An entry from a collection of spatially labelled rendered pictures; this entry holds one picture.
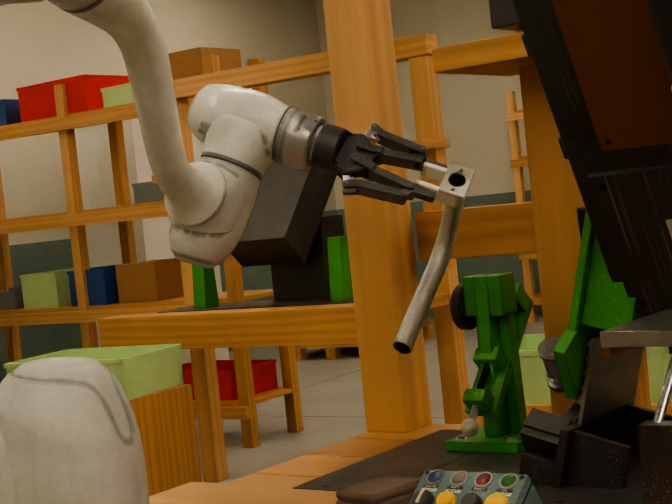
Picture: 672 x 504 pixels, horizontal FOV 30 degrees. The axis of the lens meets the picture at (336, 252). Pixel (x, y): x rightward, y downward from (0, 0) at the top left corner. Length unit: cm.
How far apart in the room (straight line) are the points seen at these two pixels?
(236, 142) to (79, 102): 582
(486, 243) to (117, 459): 105
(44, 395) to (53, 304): 665
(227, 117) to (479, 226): 55
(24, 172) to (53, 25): 131
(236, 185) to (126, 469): 64
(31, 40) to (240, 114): 878
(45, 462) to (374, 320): 105
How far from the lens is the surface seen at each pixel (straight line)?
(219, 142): 194
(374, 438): 229
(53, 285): 801
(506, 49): 199
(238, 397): 709
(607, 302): 166
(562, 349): 166
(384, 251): 227
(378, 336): 230
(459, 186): 193
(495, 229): 225
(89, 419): 137
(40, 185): 1053
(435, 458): 197
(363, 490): 167
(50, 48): 1082
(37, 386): 138
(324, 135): 192
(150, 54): 171
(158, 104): 175
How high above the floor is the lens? 130
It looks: 2 degrees down
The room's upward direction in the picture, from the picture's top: 6 degrees counter-clockwise
